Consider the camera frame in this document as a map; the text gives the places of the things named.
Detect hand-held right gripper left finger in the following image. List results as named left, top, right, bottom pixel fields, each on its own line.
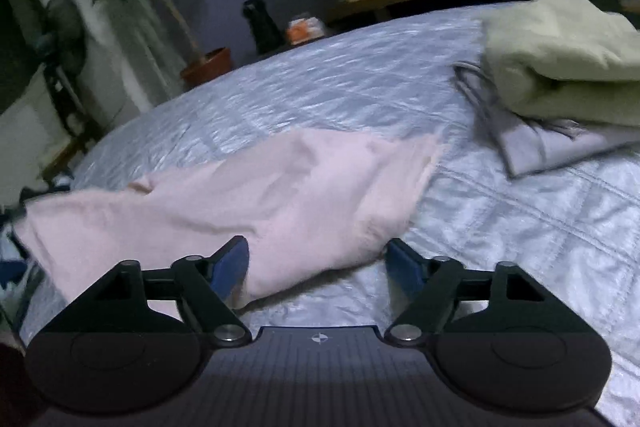
left=37, top=235, right=254, bottom=348

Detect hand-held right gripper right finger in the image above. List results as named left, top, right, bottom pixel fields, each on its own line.
left=382, top=237, right=600, bottom=348

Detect pink garment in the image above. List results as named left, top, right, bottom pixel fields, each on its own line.
left=15, top=127, right=446, bottom=309

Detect grey folded garment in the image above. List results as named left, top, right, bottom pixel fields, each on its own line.
left=452, top=61, right=640, bottom=179

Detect silver quilted bedspread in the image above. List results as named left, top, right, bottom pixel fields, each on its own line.
left=20, top=4, right=640, bottom=427

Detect blue and white garment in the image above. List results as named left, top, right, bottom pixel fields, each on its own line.
left=0, top=202, right=32, bottom=304

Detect white curtain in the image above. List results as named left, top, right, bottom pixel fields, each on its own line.
left=15, top=0, right=192, bottom=128

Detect black speaker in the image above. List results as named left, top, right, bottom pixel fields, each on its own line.
left=242, top=0, right=284, bottom=54

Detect orange box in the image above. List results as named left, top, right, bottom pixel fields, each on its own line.
left=286, top=14, right=326, bottom=46

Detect light green folded garment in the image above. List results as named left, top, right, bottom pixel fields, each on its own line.
left=480, top=0, right=640, bottom=128

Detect black standing fan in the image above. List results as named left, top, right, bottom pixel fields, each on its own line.
left=39, top=0, right=90, bottom=138

